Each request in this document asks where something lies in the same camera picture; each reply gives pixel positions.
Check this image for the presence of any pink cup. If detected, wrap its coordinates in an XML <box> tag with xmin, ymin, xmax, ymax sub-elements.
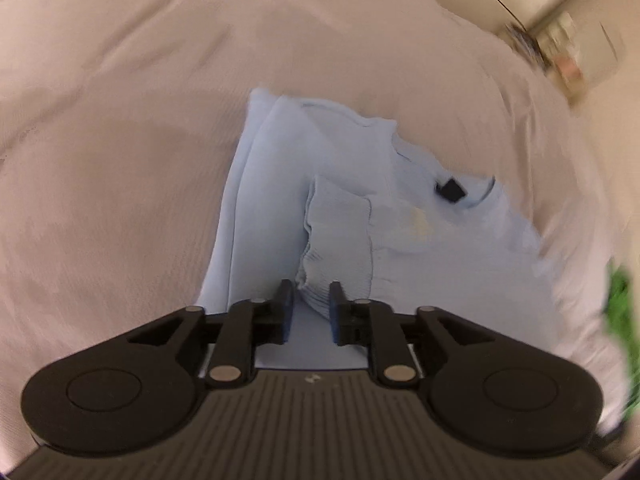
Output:
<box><xmin>552</xmin><ymin>54</ymin><xmax>584</xmax><ymax>84</ymax></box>

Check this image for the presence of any green knit garment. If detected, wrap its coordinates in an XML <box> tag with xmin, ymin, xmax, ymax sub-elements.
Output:
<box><xmin>604</xmin><ymin>261</ymin><xmax>638</xmax><ymax>361</ymax></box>

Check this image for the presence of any grey bed cover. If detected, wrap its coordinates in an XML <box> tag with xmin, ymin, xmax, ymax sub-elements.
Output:
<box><xmin>1</xmin><ymin>0</ymin><xmax>617</xmax><ymax>470</ymax></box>

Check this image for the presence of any light blue sweatshirt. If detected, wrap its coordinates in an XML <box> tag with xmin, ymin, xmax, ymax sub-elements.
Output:
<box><xmin>198</xmin><ymin>89</ymin><xmax>561</xmax><ymax>370</ymax></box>

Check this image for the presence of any white bedside shelf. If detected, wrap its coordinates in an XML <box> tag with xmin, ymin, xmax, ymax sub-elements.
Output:
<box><xmin>498</xmin><ymin>12</ymin><xmax>587</xmax><ymax>106</ymax></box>

